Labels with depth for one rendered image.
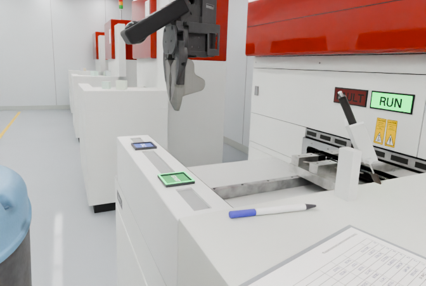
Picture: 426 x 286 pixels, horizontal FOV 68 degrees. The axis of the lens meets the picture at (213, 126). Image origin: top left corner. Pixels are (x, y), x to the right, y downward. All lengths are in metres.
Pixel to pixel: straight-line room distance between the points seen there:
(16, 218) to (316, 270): 0.29
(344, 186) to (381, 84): 0.44
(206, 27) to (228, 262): 0.37
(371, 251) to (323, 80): 0.73
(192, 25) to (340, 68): 0.60
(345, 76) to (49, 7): 7.95
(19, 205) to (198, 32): 0.37
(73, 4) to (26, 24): 1.12
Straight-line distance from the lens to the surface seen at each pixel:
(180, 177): 0.61
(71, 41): 8.51
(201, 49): 0.56
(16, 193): 0.31
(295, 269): 0.37
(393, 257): 0.44
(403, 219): 0.56
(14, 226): 0.31
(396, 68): 0.93
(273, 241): 0.42
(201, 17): 0.57
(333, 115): 1.06
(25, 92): 8.57
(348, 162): 0.56
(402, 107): 0.91
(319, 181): 0.95
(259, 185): 0.92
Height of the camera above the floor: 1.18
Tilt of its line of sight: 11 degrees down
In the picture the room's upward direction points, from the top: 2 degrees clockwise
